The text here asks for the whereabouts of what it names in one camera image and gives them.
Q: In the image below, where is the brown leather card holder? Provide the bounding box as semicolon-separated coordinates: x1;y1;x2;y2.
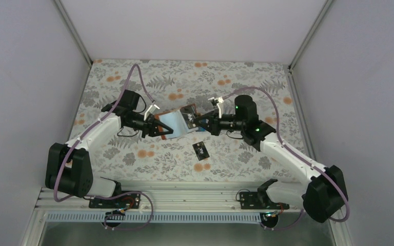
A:
155;109;198;140

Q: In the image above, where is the black VIP credit card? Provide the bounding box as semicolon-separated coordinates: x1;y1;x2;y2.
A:
192;141;210;161

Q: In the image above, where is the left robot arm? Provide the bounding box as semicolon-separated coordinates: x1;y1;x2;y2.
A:
45;90;174;202

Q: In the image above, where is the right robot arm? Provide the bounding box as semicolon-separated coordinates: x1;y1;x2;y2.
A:
194;95;348;223

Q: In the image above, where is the floral patterned table mat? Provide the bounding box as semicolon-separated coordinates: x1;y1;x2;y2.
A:
71;59;305;182

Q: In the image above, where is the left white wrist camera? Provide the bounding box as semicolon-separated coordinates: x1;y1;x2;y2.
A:
144;103;160;121

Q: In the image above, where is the aluminium rail frame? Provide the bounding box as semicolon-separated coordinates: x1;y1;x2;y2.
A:
35;180;264;212

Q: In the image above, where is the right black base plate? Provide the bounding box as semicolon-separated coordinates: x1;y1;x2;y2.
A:
236;191;290;210

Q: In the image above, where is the blue slotted cable duct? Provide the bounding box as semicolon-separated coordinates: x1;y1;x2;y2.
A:
46;211;261;224

